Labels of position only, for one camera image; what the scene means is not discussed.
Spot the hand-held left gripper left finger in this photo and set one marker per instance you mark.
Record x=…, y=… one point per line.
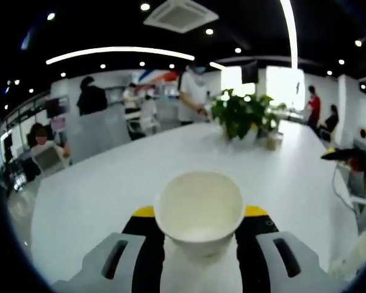
x=146, y=262

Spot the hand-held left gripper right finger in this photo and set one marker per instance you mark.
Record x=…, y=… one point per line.
x=250, y=262

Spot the small beige jar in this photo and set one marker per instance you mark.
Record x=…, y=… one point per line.
x=270, y=143

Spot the white table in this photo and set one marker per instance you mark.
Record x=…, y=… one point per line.
x=109, y=198

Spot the white plant pot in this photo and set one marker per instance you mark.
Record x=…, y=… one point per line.
x=250, y=135

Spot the green potted plant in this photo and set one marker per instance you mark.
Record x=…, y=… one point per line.
x=241, y=113

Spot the black hanging monitor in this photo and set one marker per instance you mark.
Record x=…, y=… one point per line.
x=249, y=72

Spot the long ceiling light strip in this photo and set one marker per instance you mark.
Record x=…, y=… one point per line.
x=291, y=33

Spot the grey office partition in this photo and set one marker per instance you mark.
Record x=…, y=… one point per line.
x=97, y=134

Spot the ceiling air conditioner vent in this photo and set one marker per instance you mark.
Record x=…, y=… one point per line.
x=181, y=15

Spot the curved ceiling light strip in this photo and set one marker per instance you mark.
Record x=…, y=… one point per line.
x=119, y=49

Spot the dark wall screen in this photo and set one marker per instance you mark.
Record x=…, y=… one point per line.
x=56, y=107

